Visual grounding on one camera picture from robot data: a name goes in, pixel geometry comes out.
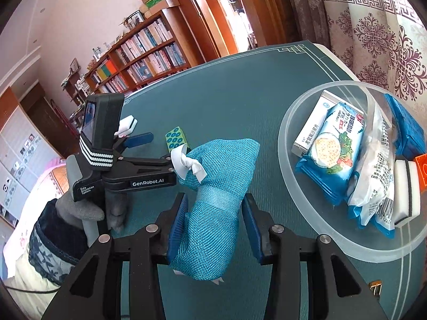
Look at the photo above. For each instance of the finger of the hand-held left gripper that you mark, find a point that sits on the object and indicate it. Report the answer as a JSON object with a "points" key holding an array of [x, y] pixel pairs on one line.
{"points": [[140, 139], [146, 162]]}

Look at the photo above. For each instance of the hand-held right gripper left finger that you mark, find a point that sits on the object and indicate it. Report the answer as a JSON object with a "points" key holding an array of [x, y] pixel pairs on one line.
{"points": [[176, 230]]}

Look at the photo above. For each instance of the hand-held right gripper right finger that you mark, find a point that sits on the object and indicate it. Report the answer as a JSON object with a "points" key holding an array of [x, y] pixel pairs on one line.
{"points": [[252, 226]]}

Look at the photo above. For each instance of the green dice with blue dots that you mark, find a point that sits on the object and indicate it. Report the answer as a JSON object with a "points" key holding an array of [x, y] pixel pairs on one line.
{"points": [[175, 138]]}

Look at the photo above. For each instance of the translucent plastic bowl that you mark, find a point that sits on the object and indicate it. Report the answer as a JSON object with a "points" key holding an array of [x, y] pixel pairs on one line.
{"points": [[287, 173]]}

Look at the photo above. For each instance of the light blue cracker packet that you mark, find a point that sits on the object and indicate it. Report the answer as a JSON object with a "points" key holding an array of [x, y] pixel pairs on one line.
{"points": [[337, 160]]}

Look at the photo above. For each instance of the white medicine box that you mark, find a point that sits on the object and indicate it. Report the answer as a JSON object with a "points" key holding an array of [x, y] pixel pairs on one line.
{"points": [[310, 130]]}

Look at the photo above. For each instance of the white blue plastic packet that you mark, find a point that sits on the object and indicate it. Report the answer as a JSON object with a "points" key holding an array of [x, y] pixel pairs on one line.
{"points": [[377, 173]]}

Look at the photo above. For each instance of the white sponge with black stripe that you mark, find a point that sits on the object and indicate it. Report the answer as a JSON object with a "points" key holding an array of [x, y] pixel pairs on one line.
{"points": [[128, 123], [402, 193]]}

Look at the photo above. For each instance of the orange cube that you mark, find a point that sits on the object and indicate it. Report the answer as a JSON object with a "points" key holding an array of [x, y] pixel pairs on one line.
{"points": [[422, 170]]}

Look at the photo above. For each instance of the dark blue cracker packet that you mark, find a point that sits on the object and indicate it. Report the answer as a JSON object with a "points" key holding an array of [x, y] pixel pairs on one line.
{"points": [[407, 126]]}

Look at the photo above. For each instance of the person's left forearm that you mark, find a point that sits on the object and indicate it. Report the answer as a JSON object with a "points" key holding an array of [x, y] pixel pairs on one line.
{"points": [[50, 250]]}

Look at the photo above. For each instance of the person's left hand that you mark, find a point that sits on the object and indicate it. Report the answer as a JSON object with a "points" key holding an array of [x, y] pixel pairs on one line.
{"points": [[80, 211]]}

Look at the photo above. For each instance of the small wooden shelf unit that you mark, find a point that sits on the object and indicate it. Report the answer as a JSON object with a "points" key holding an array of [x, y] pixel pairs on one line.
{"points": [[75, 90]]}

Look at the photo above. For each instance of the dark wooden wardrobe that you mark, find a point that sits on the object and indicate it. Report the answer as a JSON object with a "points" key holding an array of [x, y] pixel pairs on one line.
{"points": [[46, 120]]}

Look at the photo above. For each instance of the white panel cabinet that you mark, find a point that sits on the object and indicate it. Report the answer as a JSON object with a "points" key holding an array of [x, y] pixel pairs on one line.
{"points": [[23, 160]]}

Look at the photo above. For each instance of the rows of books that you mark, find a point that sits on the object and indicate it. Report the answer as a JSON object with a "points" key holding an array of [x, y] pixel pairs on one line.
{"points": [[146, 56]]}

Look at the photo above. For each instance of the teal table mat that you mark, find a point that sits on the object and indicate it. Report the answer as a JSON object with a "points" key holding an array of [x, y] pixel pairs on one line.
{"points": [[233, 106]]}

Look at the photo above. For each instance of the wooden bookshelf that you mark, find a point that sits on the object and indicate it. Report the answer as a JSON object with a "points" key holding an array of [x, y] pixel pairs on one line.
{"points": [[178, 36]]}

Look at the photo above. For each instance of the wooden door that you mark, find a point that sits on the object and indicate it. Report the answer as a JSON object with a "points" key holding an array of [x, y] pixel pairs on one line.
{"points": [[206, 13]]}

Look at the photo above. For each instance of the patterned curtain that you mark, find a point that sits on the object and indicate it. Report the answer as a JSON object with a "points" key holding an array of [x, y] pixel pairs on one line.
{"points": [[367, 26]]}

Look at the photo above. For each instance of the film strip photo frame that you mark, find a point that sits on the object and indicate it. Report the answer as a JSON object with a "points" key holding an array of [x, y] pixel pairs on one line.
{"points": [[136, 19]]}

